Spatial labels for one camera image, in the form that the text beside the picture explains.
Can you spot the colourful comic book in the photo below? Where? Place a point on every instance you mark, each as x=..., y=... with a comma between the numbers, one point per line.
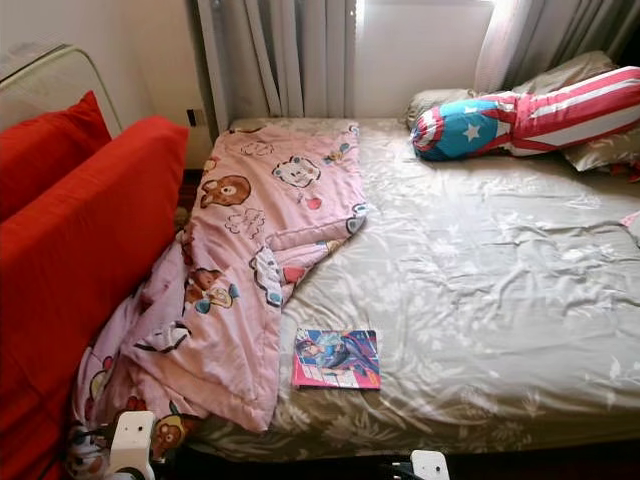
x=337, y=358

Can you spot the red back cushion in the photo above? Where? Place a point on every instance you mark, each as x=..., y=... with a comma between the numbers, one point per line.
x=50, y=160

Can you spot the red sofa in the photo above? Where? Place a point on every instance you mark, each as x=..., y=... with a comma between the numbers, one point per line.
x=80, y=300

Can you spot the plastic wrapped mattress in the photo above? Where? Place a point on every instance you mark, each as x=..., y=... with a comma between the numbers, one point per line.
x=50, y=80

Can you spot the pink cartoon print blanket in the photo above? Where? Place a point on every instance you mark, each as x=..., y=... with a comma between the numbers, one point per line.
x=250, y=260

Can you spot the grey curtain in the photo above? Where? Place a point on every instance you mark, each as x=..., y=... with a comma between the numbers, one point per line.
x=530, y=40
x=280, y=60

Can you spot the star and stripes bolster pillow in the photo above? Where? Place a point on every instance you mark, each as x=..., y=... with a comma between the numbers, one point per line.
x=460, y=128

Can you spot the bed with beige floral sheet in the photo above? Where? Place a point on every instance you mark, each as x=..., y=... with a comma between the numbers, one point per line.
x=490, y=280

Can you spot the beige floral pillow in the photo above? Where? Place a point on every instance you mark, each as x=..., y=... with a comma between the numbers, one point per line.
x=600, y=150
x=565, y=72

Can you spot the pink pillow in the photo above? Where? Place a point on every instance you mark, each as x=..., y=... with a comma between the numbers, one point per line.
x=633, y=226

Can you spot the dark wall outlet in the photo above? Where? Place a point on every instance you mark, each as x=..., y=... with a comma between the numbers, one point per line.
x=196, y=117

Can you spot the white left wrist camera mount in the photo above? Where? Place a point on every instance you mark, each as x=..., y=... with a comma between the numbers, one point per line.
x=135, y=445

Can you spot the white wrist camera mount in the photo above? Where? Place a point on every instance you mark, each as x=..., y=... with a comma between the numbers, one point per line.
x=135, y=445
x=430, y=465

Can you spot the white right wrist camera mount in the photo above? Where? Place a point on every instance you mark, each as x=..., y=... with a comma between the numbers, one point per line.
x=430, y=465

